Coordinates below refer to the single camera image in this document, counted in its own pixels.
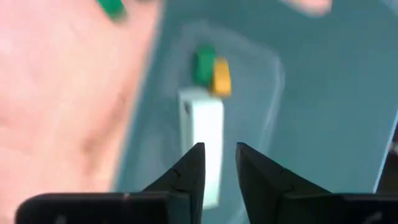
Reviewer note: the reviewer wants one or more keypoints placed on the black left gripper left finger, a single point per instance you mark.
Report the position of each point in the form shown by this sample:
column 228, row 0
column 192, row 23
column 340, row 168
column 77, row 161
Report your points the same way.
column 192, row 174

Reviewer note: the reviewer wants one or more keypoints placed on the pale green stapler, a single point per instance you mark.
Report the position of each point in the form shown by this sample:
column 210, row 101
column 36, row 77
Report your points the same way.
column 205, row 124

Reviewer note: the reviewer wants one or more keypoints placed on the yellow staple remover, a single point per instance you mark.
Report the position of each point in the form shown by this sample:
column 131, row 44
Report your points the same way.
column 221, row 77

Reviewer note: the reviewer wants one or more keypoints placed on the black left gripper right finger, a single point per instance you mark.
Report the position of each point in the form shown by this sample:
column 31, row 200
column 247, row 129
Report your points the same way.
column 261, row 180

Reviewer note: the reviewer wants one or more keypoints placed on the teal plastic bin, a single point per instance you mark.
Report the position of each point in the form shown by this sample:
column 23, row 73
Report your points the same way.
column 311, row 109

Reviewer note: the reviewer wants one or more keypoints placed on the green staple remover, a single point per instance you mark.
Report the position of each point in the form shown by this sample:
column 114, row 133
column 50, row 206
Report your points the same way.
column 113, row 7
column 203, row 65

